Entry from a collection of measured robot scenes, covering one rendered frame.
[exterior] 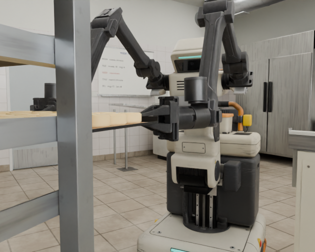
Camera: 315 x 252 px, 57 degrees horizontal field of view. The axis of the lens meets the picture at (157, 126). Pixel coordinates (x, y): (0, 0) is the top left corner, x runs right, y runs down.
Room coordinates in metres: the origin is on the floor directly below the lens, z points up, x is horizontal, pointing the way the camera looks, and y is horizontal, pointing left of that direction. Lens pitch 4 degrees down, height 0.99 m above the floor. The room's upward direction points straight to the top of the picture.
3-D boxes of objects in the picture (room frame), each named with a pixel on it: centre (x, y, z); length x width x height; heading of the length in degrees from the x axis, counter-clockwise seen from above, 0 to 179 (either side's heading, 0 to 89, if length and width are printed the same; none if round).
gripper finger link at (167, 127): (0.65, 0.01, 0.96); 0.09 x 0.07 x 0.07; 125
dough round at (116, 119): (0.54, 0.08, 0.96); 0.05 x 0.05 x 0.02
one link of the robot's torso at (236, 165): (1.51, -0.28, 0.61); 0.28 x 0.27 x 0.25; 65
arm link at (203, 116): (0.73, -0.10, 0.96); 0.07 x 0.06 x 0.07; 125
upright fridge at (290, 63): (5.08, -2.18, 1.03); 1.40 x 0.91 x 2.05; 34
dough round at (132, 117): (0.59, 0.06, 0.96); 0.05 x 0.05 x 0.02
